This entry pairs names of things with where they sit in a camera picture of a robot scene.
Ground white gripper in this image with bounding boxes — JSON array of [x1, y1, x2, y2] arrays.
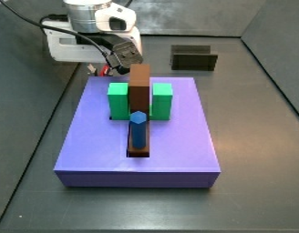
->
[[45, 27, 143, 76]]

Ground red cylindrical peg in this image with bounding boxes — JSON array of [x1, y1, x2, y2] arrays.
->
[[100, 65, 112, 76]]

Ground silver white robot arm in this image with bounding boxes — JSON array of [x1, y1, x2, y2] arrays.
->
[[41, 0, 143, 75]]

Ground purple base board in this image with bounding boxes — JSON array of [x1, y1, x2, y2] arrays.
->
[[54, 77, 221, 187]]

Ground left green block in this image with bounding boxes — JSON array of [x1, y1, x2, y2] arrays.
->
[[106, 83, 129, 120]]

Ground green block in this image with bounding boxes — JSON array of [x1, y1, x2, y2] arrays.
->
[[106, 83, 129, 120], [151, 83, 172, 120]]

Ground brown L-shaped block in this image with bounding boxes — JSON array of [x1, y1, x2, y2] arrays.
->
[[128, 64, 149, 157]]

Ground blue hexagonal peg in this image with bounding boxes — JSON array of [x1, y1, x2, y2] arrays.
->
[[129, 111, 147, 149]]

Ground right green block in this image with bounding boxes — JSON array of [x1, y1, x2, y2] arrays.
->
[[151, 83, 172, 120]]

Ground black peg holder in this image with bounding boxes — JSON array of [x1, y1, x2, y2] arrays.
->
[[169, 45, 217, 71]]

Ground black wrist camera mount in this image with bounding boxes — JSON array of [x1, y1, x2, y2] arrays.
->
[[92, 34, 143, 75]]

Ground black cable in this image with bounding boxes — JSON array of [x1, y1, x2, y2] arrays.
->
[[0, 0, 116, 65]]

